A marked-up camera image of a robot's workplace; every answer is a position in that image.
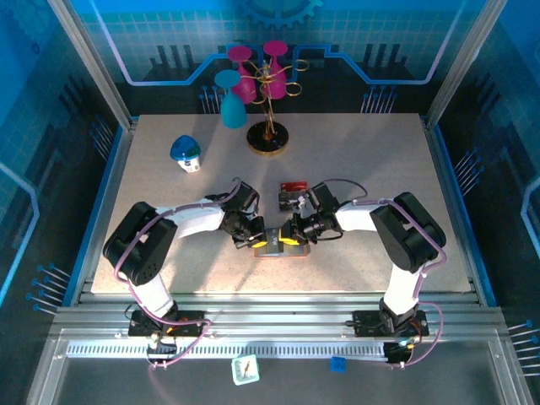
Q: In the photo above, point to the brown wooden case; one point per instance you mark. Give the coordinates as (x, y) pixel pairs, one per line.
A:
(301, 251)

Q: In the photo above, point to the red card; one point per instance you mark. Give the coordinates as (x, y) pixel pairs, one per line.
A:
(294, 186)

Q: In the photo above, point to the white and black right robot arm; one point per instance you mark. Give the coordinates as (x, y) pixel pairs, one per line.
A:
(358, 215)

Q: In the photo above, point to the small red black item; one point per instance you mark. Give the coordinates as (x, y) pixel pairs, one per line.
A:
(292, 196)

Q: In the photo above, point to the white cup with blue lid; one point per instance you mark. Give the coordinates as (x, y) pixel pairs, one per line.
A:
(187, 158)

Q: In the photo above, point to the gold glass rack black base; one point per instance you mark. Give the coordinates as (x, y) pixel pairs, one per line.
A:
(268, 139)

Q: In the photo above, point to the teal wine glass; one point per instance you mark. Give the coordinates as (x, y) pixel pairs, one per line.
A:
(232, 111)

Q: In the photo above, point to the white green square tile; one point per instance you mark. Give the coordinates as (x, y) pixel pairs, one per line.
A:
(245, 370)

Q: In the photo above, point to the small blue cube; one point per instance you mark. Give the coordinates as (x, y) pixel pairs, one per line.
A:
(338, 365)

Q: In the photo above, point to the magenta wine glass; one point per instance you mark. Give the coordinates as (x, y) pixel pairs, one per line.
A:
(244, 86)
(275, 86)

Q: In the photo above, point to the black electronics board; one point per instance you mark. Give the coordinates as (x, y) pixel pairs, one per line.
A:
(398, 353)
(162, 350)

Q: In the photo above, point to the aluminium front rail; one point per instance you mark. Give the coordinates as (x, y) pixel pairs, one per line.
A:
(274, 312)

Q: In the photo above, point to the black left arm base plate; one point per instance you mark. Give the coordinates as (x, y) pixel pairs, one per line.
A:
(192, 322)

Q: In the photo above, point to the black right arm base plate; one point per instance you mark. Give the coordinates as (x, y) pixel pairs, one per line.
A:
(365, 325)

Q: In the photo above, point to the aluminium frame post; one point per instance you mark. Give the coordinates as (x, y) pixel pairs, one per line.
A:
(95, 63)
(464, 63)

